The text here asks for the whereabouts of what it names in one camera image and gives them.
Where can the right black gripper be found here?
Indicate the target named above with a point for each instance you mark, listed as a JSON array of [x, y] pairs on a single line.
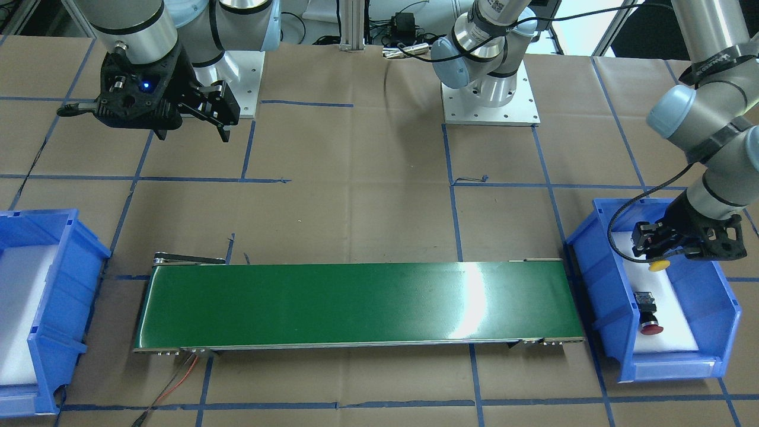
[[185, 85]]

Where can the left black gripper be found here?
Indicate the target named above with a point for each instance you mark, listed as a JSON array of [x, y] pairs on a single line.
[[682, 220]]

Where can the red push button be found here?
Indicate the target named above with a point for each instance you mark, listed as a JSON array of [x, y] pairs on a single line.
[[648, 324]]

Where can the yellow push button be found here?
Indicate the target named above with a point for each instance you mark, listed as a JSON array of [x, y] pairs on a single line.
[[658, 265]]

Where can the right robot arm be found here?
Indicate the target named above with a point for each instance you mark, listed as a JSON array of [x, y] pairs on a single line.
[[206, 30]]

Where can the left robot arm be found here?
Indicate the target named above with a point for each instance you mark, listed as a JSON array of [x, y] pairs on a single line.
[[703, 115]]

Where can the blue plastic bin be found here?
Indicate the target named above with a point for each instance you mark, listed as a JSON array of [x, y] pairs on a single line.
[[56, 339], [710, 306]]

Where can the white foam pad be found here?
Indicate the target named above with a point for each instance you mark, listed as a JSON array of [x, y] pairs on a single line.
[[677, 335], [23, 280]]

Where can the black power adapter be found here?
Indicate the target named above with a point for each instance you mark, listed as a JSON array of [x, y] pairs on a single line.
[[403, 24]]

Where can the green conveyor belt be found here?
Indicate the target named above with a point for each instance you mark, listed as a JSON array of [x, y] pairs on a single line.
[[260, 307]]

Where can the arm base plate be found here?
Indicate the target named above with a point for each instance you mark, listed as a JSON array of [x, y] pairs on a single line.
[[492, 101], [242, 71]]

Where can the aluminium profile post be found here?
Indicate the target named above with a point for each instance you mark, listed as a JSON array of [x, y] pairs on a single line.
[[353, 24]]

